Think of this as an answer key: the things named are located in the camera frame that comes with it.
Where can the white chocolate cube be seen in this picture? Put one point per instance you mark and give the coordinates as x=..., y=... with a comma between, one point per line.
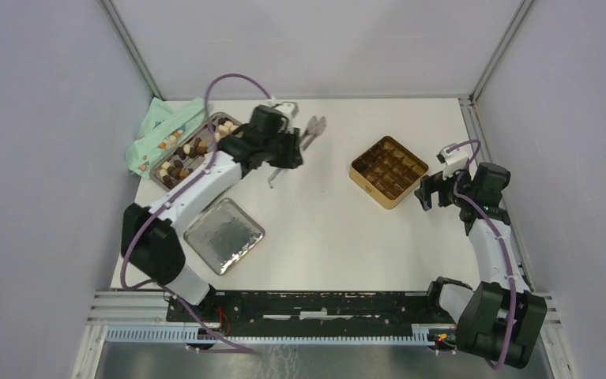
x=227, y=128

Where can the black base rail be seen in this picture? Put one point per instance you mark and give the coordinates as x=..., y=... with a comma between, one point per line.
x=339, y=314

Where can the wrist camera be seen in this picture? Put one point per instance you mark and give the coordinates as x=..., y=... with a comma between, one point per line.
x=453, y=159
x=288, y=109

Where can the silver box lid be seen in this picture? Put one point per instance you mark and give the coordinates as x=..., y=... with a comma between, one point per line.
x=223, y=235

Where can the steel chocolate tray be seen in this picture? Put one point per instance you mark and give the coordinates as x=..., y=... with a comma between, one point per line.
x=185, y=152

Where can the green patterned cloth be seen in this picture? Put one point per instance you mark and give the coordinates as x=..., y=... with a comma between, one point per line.
x=162, y=130

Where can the steel serving tongs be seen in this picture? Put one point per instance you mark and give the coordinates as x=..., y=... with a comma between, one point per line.
x=315, y=127

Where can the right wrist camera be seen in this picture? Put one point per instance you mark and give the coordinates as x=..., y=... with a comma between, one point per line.
x=453, y=159

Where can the gold chocolate box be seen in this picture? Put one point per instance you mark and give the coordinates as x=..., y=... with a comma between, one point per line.
x=388, y=172

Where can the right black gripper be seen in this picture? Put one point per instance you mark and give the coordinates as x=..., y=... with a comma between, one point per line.
x=429, y=185

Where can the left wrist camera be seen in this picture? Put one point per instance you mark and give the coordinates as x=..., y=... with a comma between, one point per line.
x=288, y=109

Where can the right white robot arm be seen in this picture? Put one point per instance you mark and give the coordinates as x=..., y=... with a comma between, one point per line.
x=500, y=320

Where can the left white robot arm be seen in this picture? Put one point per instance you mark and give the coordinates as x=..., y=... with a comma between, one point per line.
x=151, y=234

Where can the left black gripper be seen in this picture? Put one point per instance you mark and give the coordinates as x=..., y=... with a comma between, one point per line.
x=293, y=158

